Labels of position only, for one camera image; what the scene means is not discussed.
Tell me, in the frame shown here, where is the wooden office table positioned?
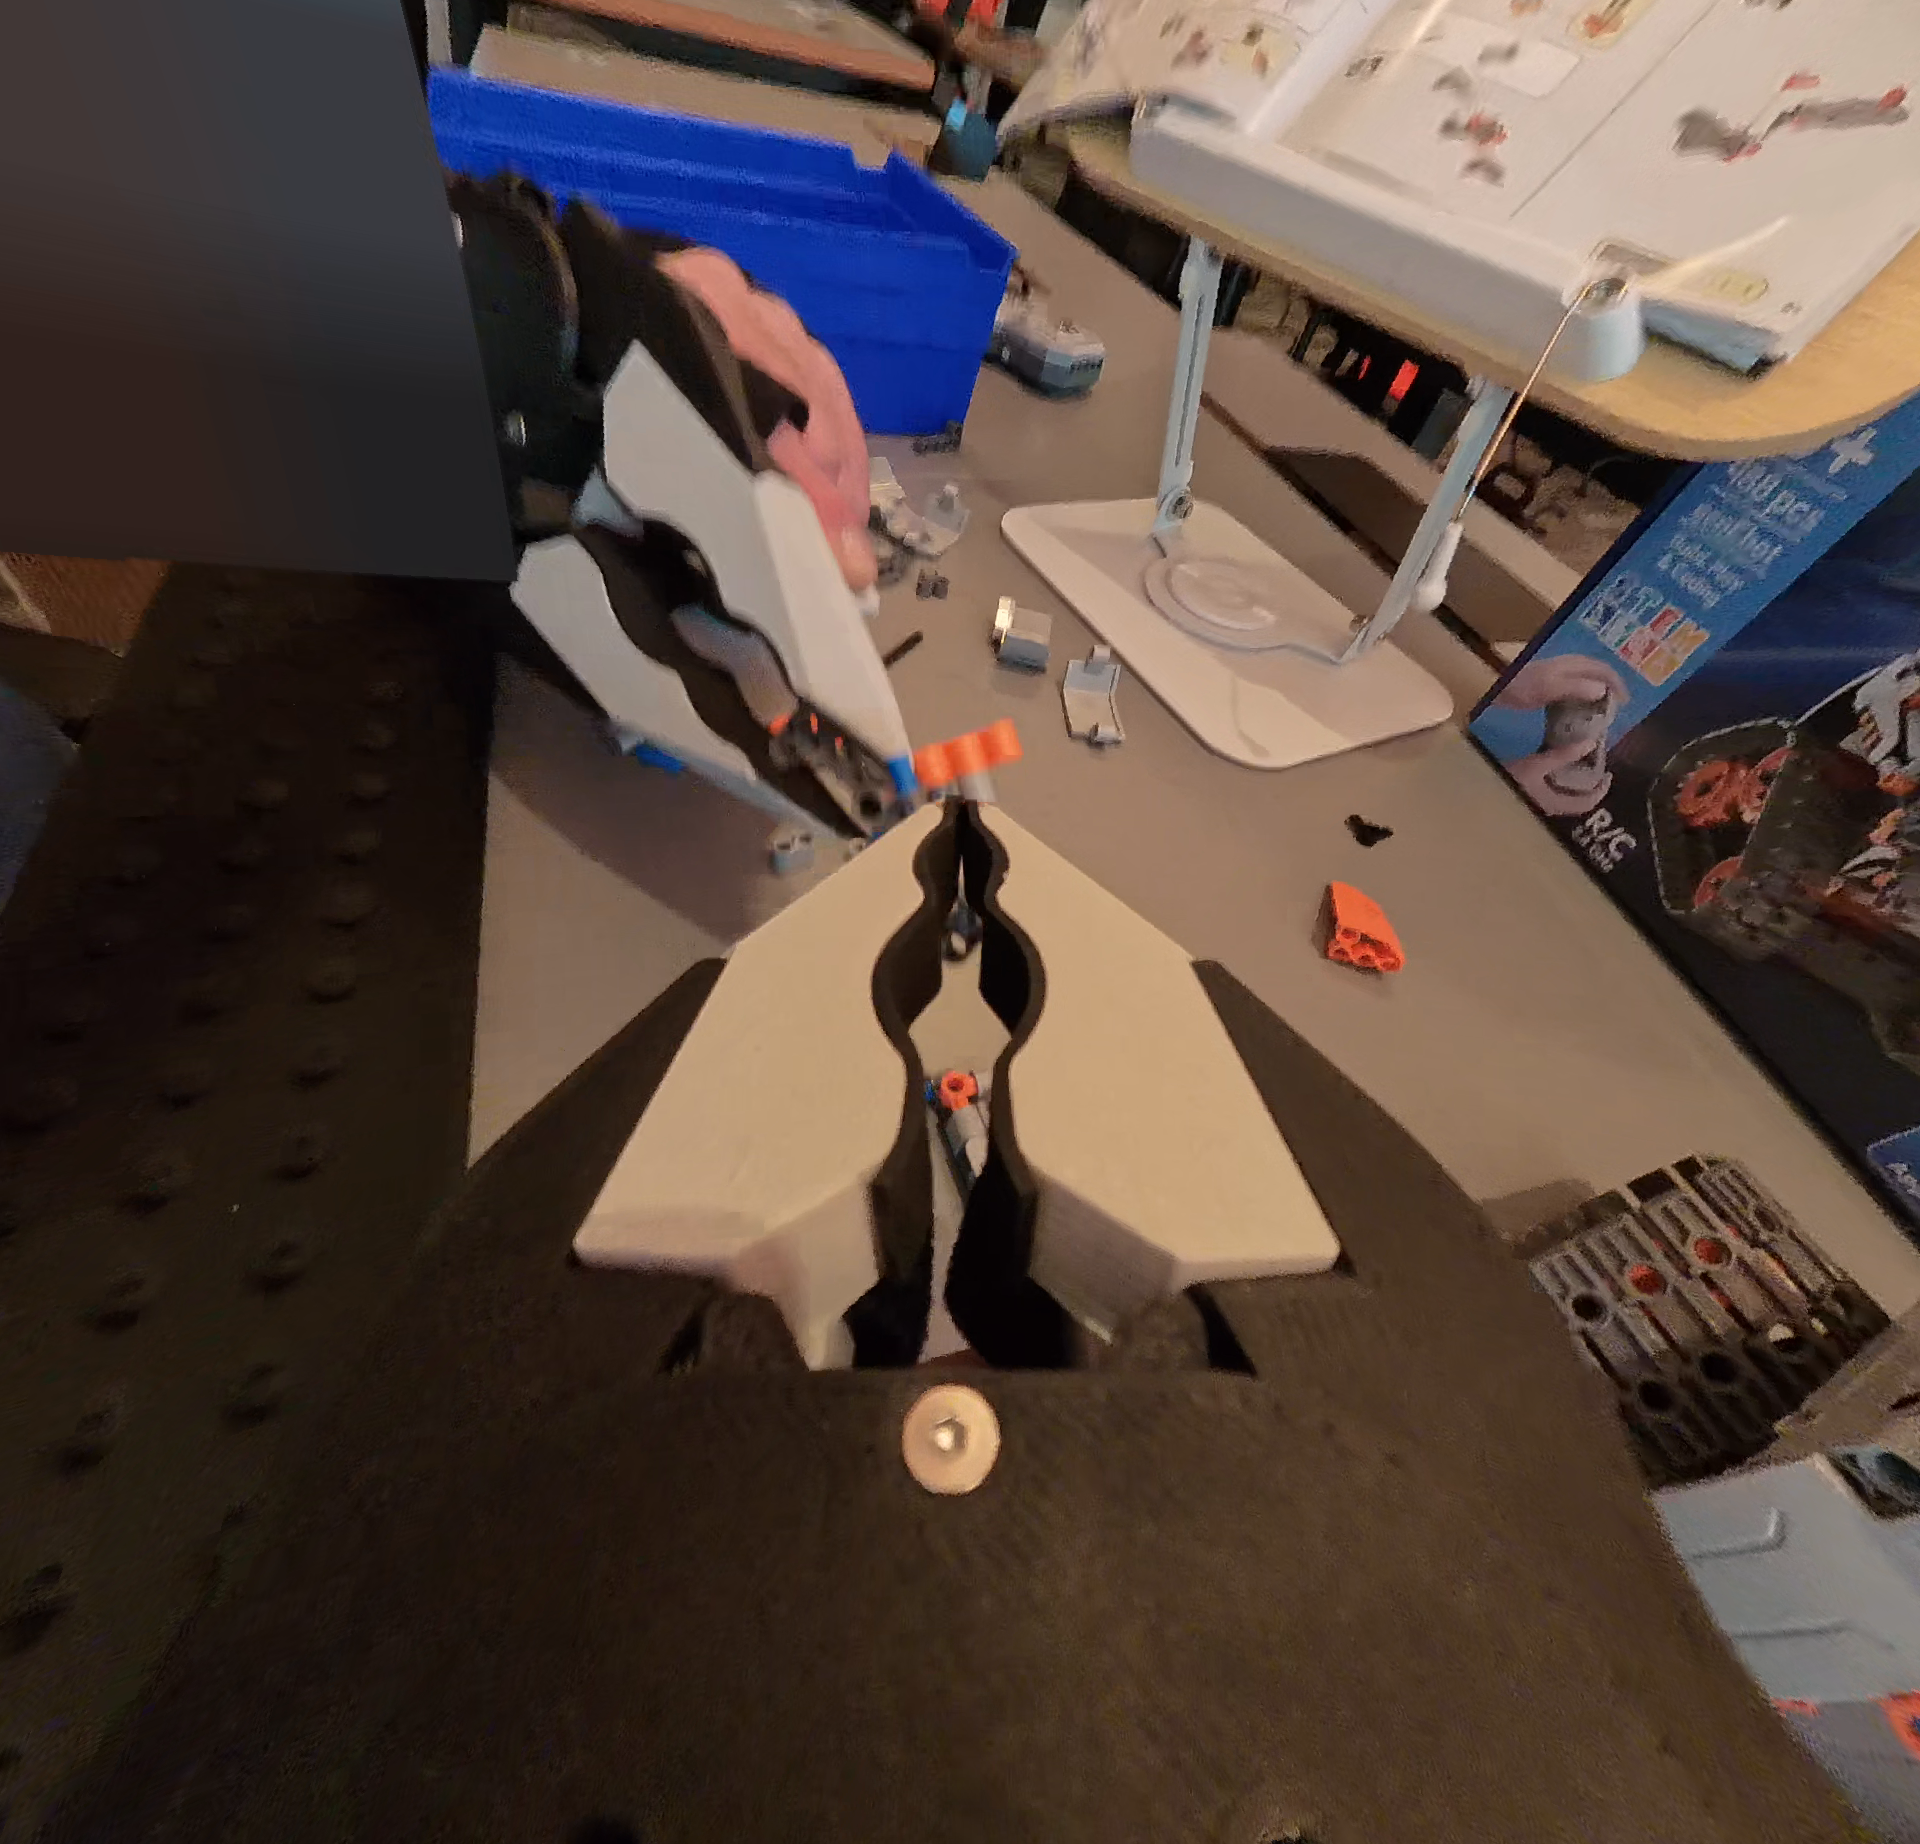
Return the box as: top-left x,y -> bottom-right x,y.
480,0 -> 940,90

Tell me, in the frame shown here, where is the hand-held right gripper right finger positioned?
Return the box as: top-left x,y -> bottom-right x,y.
959,808 -> 1342,1346

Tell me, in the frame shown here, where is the grey tracked toy robot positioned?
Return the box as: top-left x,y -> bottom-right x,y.
1514,1152 -> 1920,1844

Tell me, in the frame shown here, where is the white book stand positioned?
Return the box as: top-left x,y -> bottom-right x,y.
1001,75 -> 1920,773

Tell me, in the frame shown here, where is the orange pin connector cluster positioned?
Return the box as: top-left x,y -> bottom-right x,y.
913,723 -> 1026,827

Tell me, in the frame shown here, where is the dark blue robot kit box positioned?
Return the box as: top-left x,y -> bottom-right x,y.
1473,390 -> 1920,1232

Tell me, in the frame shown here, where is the orange wedge brick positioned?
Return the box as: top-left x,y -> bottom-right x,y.
1319,881 -> 1413,968

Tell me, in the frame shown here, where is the black perforated pad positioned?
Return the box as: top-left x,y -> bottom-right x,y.
0,560 -> 513,1844

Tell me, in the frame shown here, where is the person's left hand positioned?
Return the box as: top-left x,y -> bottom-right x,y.
661,247 -> 882,593

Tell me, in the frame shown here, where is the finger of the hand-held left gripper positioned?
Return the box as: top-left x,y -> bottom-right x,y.
600,339 -> 918,814
513,531 -> 877,846

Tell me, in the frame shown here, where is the blue plastic bin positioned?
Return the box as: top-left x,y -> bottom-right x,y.
427,66 -> 1021,436

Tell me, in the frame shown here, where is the pile of light grey panels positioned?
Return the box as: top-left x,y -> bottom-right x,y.
866,455 -> 970,554

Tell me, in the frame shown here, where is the instruction booklet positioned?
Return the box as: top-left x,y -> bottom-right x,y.
999,0 -> 1920,377

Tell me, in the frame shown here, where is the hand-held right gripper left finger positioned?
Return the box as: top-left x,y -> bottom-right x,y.
574,801 -> 962,1371

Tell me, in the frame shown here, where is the grey toy battery hub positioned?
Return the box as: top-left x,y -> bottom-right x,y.
981,299 -> 1109,399

